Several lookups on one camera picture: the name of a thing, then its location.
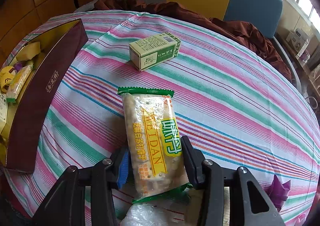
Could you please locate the striped bed sheet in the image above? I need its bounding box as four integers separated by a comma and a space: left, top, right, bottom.
4, 10, 319, 225

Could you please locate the large white plastic bag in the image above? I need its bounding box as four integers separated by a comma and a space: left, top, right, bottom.
120, 203, 177, 226

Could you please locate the large white box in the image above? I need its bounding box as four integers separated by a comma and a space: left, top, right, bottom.
0, 92, 8, 132

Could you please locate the maroon blanket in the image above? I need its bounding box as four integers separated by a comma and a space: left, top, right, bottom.
94, 0, 292, 81

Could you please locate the small green carton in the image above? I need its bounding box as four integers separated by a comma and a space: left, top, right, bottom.
129, 32, 181, 71

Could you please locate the yellow sponge block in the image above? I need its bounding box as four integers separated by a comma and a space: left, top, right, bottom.
16, 42, 41, 62

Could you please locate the wooden desk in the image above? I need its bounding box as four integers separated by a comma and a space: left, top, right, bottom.
275, 32, 319, 103

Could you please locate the pink jar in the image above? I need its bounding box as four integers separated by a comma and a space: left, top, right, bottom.
299, 50, 310, 63

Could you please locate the white appliance box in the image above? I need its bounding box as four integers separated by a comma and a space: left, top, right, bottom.
286, 28, 310, 58

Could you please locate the gold tin box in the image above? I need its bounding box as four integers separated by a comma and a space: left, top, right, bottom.
1, 19, 88, 173

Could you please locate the small purple snack packet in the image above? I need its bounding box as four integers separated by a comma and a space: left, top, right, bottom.
266, 175, 291, 212

